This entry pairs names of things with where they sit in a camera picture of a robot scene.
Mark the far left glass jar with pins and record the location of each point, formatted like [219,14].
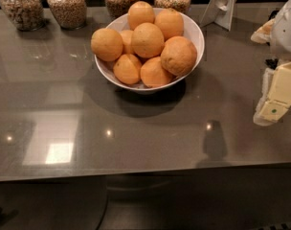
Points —
[25,15]

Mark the centre top orange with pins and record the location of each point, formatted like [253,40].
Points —
[147,40]

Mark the front centre lower orange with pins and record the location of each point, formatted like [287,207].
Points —
[154,75]

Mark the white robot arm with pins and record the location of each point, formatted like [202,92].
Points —
[277,32]

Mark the small hidden middle orange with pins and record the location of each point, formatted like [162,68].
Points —
[127,46]

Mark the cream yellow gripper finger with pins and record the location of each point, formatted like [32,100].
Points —
[276,95]

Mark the front left lower orange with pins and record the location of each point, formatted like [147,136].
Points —
[127,69]

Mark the white standing card holder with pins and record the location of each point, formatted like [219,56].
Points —
[219,12]

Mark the white ceramic bowl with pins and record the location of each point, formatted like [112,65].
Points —
[191,31]

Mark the top back orange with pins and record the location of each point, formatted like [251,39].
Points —
[139,13]

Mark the back right orange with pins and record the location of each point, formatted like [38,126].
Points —
[170,22]

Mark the large orange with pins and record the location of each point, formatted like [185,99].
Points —
[178,56]

